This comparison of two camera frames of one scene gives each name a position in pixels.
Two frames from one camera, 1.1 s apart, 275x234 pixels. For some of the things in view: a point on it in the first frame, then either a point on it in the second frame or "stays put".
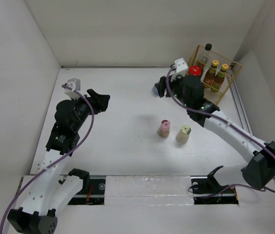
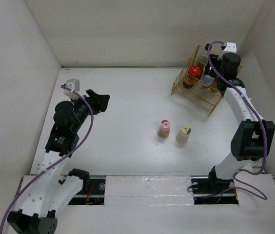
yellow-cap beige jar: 183,134 stays put
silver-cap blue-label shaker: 155,91 to 207,79
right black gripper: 161,87 to 207,69
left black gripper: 102,100 stays put
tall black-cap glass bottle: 204,60 stays put
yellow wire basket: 216,72 stays put
